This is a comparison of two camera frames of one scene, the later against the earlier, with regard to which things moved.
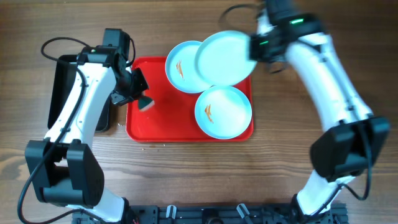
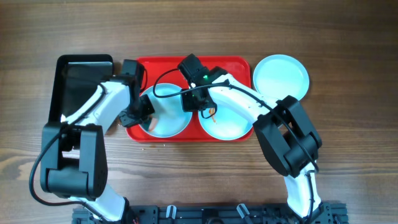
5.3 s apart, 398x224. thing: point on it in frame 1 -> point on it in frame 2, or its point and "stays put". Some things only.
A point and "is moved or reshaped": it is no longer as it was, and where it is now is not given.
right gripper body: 255,47 -> 196,104
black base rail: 218,214 stays put
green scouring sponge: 145,103 is moved or reshaped
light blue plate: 223,112 stays put
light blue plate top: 181,69 -> 172,121
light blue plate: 222,58 -> 277,76
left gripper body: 138,84 -> 134,116
